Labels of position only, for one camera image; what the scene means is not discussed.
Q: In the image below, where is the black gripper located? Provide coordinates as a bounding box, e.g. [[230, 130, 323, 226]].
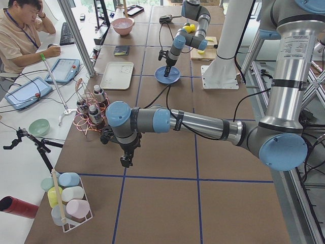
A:
[[164, 65, 173, 77]]

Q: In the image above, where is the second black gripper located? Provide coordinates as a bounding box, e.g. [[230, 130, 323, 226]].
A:
[[120, 146, 136, 167]]

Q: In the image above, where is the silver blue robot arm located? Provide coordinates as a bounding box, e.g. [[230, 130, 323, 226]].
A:
[[164, 1, 211, 77]]

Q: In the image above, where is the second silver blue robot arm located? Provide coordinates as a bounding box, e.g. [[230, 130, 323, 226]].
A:
[[106, 1, 324, 171]]

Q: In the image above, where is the blue round plate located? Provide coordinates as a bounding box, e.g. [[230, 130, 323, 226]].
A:
[[154, 66, 181, 85]]

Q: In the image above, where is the whole yellow lemon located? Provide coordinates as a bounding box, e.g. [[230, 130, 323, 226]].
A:
[[183, 25, 192, 33]]

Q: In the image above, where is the wooden cutting board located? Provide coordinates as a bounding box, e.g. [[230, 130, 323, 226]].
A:
[[190, 36, 218, 60]]

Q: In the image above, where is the metal scoop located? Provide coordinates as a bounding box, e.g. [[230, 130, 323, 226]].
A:
[[159, 14, 182, 24]]

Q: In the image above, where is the grey folded cloth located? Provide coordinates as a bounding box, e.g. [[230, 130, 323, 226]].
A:
[[113, 45, 130, 56]]

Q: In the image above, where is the cream bear tray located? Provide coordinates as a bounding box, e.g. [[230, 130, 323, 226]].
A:
[[100, 62, 134, 90]]

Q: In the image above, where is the tea bottle near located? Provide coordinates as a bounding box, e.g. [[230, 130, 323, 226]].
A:
[[88, 105, 106, 131]]

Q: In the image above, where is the tea bottle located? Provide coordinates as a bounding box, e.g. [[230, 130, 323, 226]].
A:
[[76, 99, 89, 118], [93, 85, 108, 107], [88, 105, 106, 131]]

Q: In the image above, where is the pink bowl of ice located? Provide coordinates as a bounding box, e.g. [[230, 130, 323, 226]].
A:
[[112, 18, 135, 36]]

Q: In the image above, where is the light blue cup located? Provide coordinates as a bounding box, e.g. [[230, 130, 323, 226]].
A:
[[58, 172, 80, 187]]

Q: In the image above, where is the white cup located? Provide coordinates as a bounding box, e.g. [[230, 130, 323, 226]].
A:
[[61, 186, 84, 202]]

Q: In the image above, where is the tea bottle middle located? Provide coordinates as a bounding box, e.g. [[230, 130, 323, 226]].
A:
[[76, 99, 89, 118]]

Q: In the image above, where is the pink cup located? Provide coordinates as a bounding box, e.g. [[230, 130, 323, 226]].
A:
[[66, 199, 90, 219]]

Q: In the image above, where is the tea bottle far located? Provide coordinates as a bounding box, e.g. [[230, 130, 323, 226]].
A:
[[93, 85, 108, 107]]

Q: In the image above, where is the mint green cup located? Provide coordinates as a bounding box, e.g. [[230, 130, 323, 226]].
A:
[[41, 177, 54, 192]]

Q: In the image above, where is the yellow cup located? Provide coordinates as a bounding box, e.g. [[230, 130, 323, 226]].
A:
[[47, 187, 58, 208]]

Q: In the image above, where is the grey blue cup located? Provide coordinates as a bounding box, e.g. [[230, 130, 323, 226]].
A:
[[51, 205, 64, 226]]

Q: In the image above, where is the green bowl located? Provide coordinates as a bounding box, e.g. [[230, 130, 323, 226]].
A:
[[28, 118, 50, 137]]

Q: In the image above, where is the blue teach pendant far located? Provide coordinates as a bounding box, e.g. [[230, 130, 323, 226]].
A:
[[51, 58, 80, 84]]

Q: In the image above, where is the blue teach pendant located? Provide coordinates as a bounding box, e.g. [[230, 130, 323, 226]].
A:
[[51, 58, 80, 84], [5, 77, 53, 110]]

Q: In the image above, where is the black keyboard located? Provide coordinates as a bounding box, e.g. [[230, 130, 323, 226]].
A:
[[59, 22, 74, 46]]

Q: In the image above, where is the blue teach pendant near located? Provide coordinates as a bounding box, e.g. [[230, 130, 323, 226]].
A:
[[5, 77, 53, 110]]

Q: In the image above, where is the red cylinder tube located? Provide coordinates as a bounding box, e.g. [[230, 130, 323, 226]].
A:
[[1, 196, 39, 219]]

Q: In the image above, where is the seated person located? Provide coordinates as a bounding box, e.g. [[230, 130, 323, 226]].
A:
[[1, 0, 56, 74]]

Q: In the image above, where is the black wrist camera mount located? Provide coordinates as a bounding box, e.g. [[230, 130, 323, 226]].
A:
[[158, 49, 169, 61]]

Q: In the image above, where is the black camera cable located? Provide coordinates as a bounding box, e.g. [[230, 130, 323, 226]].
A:
[[158, 20, 178, 51], [142, 85, 229, 140]]

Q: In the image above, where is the copper wire bottle rack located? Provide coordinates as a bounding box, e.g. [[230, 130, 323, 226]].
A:
[[73, 78, 110, 136]]

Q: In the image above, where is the white wire cup rack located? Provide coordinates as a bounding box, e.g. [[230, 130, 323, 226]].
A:
[[47, 169, 93, 233]]

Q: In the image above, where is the aluminium frame post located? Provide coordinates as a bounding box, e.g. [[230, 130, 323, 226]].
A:
[[58, 0, 95, 77]]

